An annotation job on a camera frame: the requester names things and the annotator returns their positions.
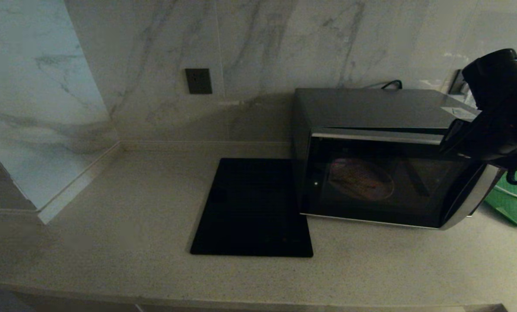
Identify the dark double wall socket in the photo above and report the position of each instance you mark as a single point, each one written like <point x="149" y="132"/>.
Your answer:
<point x="457" y="82"/>

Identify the silver microwave oven body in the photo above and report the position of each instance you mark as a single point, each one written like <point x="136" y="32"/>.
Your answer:
<point x="371" y="106"/>

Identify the green plastic tray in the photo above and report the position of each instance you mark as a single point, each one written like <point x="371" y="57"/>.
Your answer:
<point x="514" y="208"/>

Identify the dark single wall socket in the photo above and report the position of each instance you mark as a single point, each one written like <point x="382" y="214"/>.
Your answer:
<point x="199" y="81"/>

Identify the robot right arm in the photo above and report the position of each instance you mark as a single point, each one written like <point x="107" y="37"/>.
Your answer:
<point x="495" y="73"/>

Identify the purple plate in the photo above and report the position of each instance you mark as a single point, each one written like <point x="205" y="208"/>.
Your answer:
<point x="362" y="180"/>

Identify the white warning sticker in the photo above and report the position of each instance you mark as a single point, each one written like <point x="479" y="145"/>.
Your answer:
<point x="458" y="112"/>

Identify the black induction cooktop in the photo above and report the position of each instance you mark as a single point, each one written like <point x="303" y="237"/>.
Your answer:
<point x="250" y="208"/>

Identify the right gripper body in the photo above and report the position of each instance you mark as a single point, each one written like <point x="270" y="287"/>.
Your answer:
<point x="479" y="138"/>

